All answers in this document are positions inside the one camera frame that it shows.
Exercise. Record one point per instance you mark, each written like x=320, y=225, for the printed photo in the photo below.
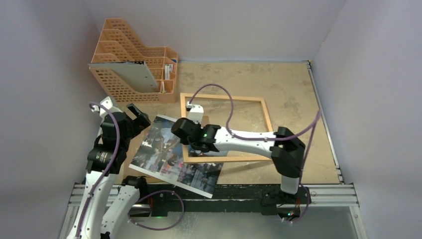
x=160, y=156

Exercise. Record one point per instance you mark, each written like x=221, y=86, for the grey folder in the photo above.
x=135, y=73

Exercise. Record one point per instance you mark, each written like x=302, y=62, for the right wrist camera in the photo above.
x=195, y=112

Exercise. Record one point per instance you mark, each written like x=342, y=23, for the brown backing board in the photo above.
x=133, y=148

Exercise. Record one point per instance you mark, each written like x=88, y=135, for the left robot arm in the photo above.
x=96, y=220

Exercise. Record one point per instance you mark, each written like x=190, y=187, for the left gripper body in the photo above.
x=135, y=126

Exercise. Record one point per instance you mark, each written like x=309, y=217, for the orange file organizer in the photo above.
x=118, y=42

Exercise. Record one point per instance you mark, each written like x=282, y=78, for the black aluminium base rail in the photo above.
x=246, y=198

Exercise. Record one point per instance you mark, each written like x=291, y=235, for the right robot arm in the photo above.
x=282, y=147

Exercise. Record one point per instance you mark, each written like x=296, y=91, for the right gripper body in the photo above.
x=179, y=128

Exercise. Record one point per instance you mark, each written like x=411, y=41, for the wooden picture frame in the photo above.
x=223, y=159

